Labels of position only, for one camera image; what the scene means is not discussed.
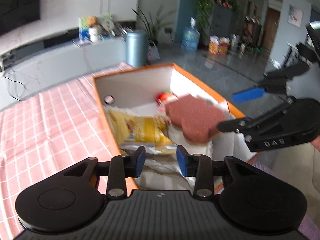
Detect grey metal trash bin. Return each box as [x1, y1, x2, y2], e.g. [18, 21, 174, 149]
[125, 30, 148, 67]

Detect brown sponge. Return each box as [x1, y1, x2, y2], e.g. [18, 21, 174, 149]
[165, 94, 225, 144]

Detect yellow snack packet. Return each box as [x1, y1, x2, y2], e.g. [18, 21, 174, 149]
[106, 108, 177, 155]

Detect white marble tv console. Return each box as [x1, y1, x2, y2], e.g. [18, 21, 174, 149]
[1, 37, 125, 110]

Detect black power cable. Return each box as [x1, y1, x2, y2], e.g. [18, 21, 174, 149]
[2, 67, 28, 102]

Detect white fluffy cloth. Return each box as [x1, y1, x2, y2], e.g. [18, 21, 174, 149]
[135, 125, 217, 191]

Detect black wall television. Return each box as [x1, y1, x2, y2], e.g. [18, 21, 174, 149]
[0, 0, 40, 35]

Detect orange gift bags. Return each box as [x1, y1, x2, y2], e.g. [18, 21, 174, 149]
[208, 36, 230, 56]

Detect blue water jug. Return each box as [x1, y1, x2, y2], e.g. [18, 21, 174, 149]
[181, 17, 200, 51]

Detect pink checkered tablecloth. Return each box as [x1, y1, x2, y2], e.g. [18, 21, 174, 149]
[1, 75, 120, 239]

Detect colourful picture board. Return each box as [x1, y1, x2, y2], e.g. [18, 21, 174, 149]
[78, 14, 115, 43]

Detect orange storage box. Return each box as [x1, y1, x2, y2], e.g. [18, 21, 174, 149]
[93, 63, 256, 190]

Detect teddy bear figure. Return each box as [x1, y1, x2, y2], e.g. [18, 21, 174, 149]
[86, 16, 102, 42]

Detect orange green plush toy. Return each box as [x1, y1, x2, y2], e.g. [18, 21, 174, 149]
[156, 91, 178, 111]

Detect tall leafy plant right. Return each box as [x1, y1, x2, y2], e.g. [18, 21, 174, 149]
[132, 5, 175, 45]

